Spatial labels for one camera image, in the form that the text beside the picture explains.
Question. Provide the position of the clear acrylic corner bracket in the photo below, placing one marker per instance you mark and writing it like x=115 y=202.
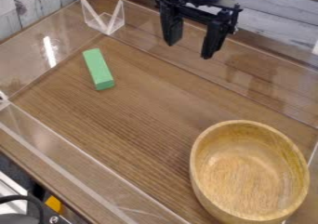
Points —
x=105 y=23

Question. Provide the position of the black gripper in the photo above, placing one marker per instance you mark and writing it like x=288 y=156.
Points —
x=216 y=29

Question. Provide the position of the yellow label sticker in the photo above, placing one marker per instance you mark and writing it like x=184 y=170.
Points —
x=53 y=203

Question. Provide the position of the green rectangular block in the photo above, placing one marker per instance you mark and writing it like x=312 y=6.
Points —
x=97 y=68

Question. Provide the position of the clear acrylic tray wall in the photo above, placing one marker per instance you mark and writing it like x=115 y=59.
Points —
x=88 y=187

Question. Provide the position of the black device with screw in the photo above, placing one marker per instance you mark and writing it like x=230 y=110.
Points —
x=55 y=219

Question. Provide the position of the brown wooden bowl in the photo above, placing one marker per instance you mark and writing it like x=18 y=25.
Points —
x=248 y=173

